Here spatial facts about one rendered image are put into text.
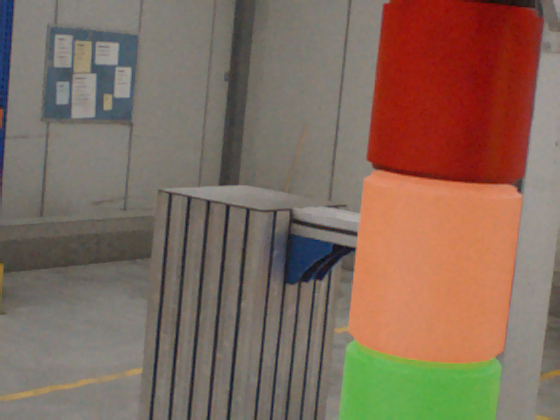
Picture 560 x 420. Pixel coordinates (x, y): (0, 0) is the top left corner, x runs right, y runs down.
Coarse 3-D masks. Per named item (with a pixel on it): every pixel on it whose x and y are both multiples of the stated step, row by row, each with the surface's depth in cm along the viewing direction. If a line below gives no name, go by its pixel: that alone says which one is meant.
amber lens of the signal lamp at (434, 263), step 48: (384, 192) 39; (432, 192) 38; (480, 192) 38; (384, 240) 39; (432, 240) 38; (480, 240) 38; (384, 288) 39; (432, 288) 38; (480, 288) 38; (384, 336) 39; (432, 336) 38; (480, 336) 39
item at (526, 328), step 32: (544, 64) 508; (544, 96) 508; (544, 128) 509; (544, 160) 510; (544, 192) 510; (544, 224) 511; (544, 256) 513; (512, 288) 521; (544, 288) 518; (512, 320) 521; (544, 320) 523; (512, 352) 522; (512, 384) 523; (512, 416) 523
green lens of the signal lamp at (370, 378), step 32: (352, 352) 40; (352, 384) 40; (384, 384) 39; (416, 384) 39; (448, 384) 39; (480, 384) 39; (352, 416) 40; (384, 416) 39; (416, 416) 39; (448, 416) 39; (480, 416) 39
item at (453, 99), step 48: (432, 0) 37; (384, 48) 39; (432, 48) 37; (480, 48) 37; (528, 48) 38; (384, 96) 39; (432, 96) 38; (480, 96) 37; (528, 96) 39; (384, 144) 39; (432, 144) 38; (480, 144) 38; (528, 144) 39
